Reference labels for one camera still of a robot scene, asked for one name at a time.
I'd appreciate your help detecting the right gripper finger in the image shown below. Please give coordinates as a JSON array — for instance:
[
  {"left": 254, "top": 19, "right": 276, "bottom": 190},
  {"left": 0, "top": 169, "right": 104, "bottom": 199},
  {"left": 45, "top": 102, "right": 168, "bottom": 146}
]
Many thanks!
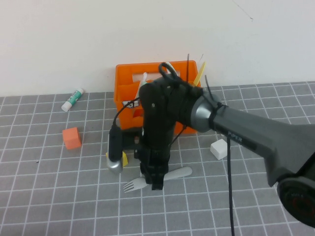
[
  {"left": 150, "top": 172, "right": 165, "bottom": 191},
  {"left": 139, "top": 168, "right": 152, "bottom": 184}
]

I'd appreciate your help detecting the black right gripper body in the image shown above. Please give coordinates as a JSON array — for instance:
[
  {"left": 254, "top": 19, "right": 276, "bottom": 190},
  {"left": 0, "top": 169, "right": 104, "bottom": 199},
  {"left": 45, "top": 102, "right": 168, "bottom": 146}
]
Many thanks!
[{"left": 134, "top": 144, "right": 172, "bottom": 175}]

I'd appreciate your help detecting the grey plastic fork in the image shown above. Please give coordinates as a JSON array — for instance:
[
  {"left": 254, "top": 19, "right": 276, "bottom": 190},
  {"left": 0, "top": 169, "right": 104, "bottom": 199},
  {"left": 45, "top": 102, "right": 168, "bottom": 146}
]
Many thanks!
[{"left": 123, "top": 166, "right": 193, "bottom": 194}]

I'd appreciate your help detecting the cream plastic knife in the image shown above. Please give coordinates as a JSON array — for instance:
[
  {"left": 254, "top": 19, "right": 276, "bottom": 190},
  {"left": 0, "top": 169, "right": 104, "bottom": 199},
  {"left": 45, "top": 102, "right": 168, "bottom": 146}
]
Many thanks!
[{"left": 164, "top": 62, "right": 178, "bottom": 77}]

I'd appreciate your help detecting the yellow plastic knife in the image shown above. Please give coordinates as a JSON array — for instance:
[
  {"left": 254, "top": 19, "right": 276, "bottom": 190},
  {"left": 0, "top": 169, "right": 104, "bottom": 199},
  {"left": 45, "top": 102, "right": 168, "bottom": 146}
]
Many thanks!
[{"left": 193, "top": 61, "right": 206, "bottom": 87}]

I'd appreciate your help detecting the orange plastic cutlery holder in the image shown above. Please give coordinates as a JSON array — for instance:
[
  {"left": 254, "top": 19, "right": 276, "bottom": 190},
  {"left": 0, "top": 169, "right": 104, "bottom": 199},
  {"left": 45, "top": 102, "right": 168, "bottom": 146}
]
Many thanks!
[{"left": 113, "top": 60, "right": 203, "bottom": 135}]

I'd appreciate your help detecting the yellow foam cube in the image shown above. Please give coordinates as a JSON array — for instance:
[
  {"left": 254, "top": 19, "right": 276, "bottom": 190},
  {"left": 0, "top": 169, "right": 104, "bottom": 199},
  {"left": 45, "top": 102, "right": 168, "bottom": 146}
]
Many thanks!
[{"left": 105, "top": 151, "right": 129, "bottom": 168}]

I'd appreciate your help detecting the paper label marked spoon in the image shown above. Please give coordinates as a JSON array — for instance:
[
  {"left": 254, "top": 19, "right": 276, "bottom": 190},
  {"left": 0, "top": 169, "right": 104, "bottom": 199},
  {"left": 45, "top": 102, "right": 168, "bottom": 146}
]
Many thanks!
[{"left": 122, "top": 100, "right": 141, "bottom": 109}]

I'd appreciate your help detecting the white foam cube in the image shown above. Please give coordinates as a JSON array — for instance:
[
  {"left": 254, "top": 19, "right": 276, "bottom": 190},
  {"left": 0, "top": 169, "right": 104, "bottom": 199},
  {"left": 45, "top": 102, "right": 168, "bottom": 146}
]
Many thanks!
[{"left": 210, "top": 139, "right": 228, "bottom": 160}]

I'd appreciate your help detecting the grey checkered tablecloth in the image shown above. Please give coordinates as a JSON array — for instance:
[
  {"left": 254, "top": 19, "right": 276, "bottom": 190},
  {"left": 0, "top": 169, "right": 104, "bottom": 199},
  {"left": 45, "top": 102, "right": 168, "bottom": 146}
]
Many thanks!
[{"left": 0, "top": 81, "right": 315, "bottom": 236}]

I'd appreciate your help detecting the orange foam cube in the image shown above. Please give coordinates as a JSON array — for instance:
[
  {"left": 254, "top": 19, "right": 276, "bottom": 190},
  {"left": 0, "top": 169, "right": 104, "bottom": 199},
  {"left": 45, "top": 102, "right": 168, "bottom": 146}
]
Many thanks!
[{"left": 62, "top": 127, "right": 82, "bottom": 150}]

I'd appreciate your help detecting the white green glue stick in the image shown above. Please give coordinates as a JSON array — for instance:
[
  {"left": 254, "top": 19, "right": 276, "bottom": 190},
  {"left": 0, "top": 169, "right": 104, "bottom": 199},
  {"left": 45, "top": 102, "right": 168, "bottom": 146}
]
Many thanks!
[{"left": 61, "top": 88, "right": 85, "bottom": 113}]

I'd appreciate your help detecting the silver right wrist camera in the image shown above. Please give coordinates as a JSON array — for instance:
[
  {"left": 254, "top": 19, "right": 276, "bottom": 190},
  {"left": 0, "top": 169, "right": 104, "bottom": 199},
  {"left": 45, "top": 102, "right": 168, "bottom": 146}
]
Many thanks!
[{"left": 105, "top": 125, "right": 124, "bottom": 175}]

